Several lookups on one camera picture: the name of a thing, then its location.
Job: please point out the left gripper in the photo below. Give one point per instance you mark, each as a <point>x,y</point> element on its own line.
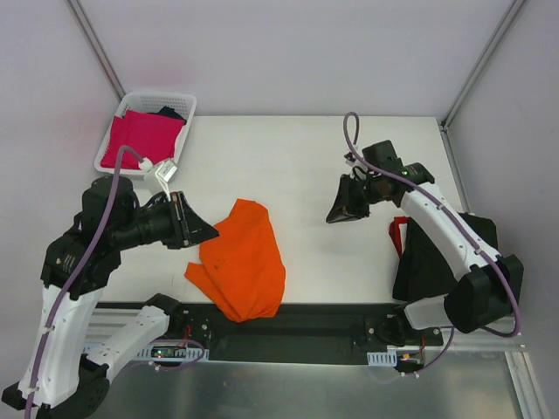
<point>178,219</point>

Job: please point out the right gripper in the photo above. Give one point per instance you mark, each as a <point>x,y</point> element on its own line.
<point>354,197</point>

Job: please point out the orange t shirt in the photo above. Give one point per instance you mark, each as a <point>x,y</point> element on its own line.
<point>241,271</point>

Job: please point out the pink t shirt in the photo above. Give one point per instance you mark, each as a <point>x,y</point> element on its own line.
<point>148,134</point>

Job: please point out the black t shirt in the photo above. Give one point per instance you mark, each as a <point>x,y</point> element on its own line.
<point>422,271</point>

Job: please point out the white plastic basket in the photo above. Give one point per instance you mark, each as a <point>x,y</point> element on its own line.
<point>152,102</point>

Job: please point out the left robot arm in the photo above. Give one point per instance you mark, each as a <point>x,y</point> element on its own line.
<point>62,379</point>

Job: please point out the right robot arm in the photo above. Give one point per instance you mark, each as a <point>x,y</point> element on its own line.
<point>485,294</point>

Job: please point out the red t shirt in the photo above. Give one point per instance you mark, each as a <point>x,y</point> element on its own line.
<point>398,233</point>

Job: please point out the dark navy t shirt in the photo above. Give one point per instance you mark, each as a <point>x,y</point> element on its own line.
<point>169,112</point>

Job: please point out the left white cable duct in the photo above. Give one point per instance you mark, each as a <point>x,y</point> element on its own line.
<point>170,353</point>

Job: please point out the white cable duct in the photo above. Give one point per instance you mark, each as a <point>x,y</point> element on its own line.
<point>170,353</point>
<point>382,359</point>

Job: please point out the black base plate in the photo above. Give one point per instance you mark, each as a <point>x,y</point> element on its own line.
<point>300,334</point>

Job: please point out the right white cable duct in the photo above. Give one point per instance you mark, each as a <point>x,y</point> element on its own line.
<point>382,359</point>

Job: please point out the left aluminium frame post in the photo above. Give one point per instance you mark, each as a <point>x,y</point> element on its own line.
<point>82,20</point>

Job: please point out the aluminium frame post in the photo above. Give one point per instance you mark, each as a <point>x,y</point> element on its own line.
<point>82,20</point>
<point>496,39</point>

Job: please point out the right aluminium frame post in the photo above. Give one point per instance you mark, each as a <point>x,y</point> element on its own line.
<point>496,39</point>

